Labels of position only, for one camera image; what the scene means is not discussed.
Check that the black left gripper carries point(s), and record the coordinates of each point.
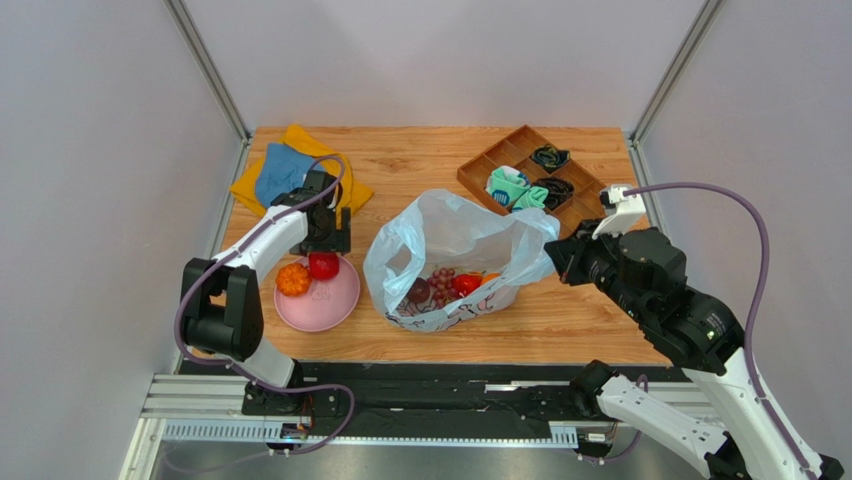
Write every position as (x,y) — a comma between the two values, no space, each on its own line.
(337,240)

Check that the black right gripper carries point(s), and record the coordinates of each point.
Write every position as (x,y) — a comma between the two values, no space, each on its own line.
(569,258)

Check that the red apple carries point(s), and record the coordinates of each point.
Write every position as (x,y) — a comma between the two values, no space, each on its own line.
(323,266)

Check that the orange tangerine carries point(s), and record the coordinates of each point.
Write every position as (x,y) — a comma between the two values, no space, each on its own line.
(293,280)

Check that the light blue plastic bag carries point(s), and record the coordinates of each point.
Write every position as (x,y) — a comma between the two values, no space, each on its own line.
(440,229)

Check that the dark purple mangosteen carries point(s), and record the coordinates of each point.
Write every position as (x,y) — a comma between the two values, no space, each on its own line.
(420,291)

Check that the purple grapes bunch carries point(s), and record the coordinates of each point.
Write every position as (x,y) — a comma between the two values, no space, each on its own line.
(443,291)

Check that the red strawberry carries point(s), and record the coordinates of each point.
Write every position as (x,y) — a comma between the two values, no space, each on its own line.
(465,284)

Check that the red yellow pear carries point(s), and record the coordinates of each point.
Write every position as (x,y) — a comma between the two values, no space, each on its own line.
(489,277)

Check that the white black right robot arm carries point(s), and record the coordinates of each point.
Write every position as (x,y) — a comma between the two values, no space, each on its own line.
(644,275)

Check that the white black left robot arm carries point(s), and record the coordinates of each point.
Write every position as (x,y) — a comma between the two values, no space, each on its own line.
(220,312)

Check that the pink plate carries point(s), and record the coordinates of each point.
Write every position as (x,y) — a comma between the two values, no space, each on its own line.
(325,305)

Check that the blue cloth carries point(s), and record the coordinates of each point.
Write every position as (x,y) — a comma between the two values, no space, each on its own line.
(284,170)

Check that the black patterned sock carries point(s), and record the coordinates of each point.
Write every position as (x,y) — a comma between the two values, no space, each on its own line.
(558,191)
(550,158)

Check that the teal blue sock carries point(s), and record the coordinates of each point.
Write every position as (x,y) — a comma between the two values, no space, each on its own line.
(534,198)

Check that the yellow cloth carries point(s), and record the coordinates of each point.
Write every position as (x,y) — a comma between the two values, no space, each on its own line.
(354,193)

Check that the wooden divided tray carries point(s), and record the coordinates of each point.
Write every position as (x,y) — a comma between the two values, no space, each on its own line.
(514,150)

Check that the teal white sock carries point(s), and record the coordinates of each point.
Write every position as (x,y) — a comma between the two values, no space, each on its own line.
(506,185)

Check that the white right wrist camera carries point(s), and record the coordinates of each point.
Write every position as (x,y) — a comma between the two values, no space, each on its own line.
(623,210)

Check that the aluminium frame rail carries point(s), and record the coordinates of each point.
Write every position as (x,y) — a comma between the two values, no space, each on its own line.
(191,34)

